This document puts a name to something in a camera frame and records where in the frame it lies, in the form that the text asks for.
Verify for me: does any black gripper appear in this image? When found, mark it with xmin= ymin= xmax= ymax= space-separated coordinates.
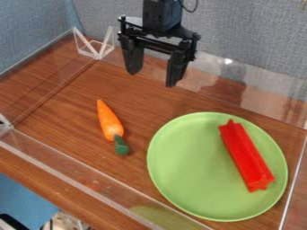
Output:
xmin=118 ymin=15 xmax=202 ymax=87

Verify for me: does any orange toy carrot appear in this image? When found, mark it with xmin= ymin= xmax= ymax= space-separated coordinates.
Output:
xmin=98 ymin=100 xmax=130 ymax=155

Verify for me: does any black blue robot arm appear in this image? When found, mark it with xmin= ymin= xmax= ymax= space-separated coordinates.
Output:
xmin=118 ymin=0 xmax=202 ymax=87

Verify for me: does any red plastic block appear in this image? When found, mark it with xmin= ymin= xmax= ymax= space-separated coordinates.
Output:
xmin=220 ymin=119 xmax=276 ymax=192

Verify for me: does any black cable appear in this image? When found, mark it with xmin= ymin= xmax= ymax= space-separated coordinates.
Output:
xmin=178 ymin=0 xmax=199 ymax=13

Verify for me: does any green plate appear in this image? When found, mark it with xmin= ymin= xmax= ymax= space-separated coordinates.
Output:
xmin=147 ymin=112 xmax=289 ymax=222

